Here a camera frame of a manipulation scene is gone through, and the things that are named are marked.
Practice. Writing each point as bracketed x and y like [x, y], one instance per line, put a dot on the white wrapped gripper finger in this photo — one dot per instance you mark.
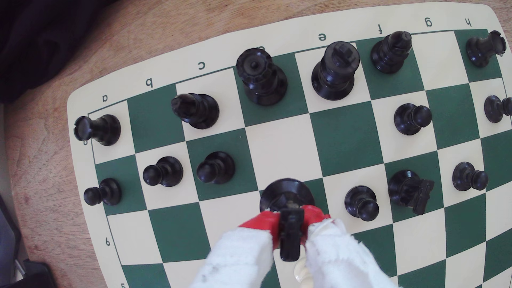
[340, 260]
[236, 260]

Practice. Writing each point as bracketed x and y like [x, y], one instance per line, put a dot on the black chess knight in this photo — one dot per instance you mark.
[286, 194]
[408, 190]

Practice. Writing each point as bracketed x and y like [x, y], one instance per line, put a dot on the white chess pawn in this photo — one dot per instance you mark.
[302, 275]

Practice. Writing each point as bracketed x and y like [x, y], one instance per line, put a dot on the black chess pawn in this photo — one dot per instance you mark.
[360, 202]
[218, 168]
[496, 108]
[166, 172]
[410, 119]
[106, 192]
[468, 176]

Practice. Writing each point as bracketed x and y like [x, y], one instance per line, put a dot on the green and cream chess mat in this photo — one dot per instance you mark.
[348, 136]

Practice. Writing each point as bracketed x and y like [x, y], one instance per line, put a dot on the black chess bishop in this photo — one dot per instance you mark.
[198, 111]
[388, 54]

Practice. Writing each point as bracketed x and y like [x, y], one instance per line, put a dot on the black chess queen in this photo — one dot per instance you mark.
[262, 78]

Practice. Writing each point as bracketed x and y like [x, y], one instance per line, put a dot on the black chess king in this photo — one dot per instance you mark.
[334, 74]

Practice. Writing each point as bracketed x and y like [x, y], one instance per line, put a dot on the black chess rook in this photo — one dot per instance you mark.
[482, 50]
[102, 130]

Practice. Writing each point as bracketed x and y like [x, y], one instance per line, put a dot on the black fabric garment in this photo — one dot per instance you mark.
[36, 36]

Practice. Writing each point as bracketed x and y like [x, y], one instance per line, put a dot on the black plastic bracket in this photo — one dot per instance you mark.
[36, 276]

